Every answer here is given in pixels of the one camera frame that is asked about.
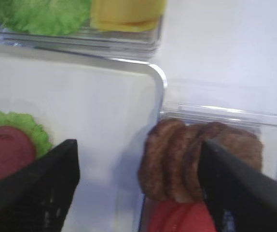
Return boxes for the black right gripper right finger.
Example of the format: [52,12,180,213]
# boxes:
[197,140,277,232]

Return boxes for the green lettuce leaf on burger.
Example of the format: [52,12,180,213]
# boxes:
[0,111,53,158]

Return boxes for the back brown meat patty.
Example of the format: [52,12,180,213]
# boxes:
[138,118,185,201]

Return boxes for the clear lettuce and cheese container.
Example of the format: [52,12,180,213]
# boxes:
[0,0,166,60]

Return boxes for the red tomato slice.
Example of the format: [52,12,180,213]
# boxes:
[0,126,36,180]
[145,201,216,232]

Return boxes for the clear patty and tomato container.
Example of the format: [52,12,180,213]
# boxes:
[139,103,277,232]

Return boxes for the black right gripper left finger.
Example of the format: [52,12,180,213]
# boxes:
[0,139,80,232]

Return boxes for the green lettuce leaves in container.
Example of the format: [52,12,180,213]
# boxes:
[0,0,91,36]

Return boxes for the front brown meat patty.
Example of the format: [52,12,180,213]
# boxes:
[182,122,263,202]

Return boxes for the yellow cheese slices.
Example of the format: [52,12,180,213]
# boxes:
[90,0,166,32]

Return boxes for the middle brown meat patty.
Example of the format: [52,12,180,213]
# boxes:
[162,124,203,203]

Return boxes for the white rectangular tray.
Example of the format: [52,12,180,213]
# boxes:
[0,47,167,232]

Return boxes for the brown meat patty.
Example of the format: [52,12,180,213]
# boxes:
[182,122,263,202]
[138,118,185,201]
[162,124,203,203]

